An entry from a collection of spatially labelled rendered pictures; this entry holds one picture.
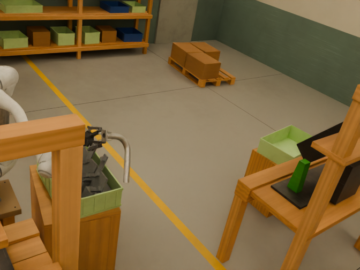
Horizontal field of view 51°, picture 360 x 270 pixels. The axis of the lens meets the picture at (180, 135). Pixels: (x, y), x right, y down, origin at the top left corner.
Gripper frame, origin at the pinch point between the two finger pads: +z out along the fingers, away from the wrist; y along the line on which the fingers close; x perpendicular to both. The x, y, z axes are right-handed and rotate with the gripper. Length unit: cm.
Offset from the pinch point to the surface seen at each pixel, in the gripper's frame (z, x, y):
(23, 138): 31, -55, -5
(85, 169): -86, 43, -15
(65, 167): 25.9, -36.4, -15.0
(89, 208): -68, 35, -42
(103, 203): -66, 44, -40
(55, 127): 33, -44, -1
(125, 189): -175, 149, -39
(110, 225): -72, 55, -56
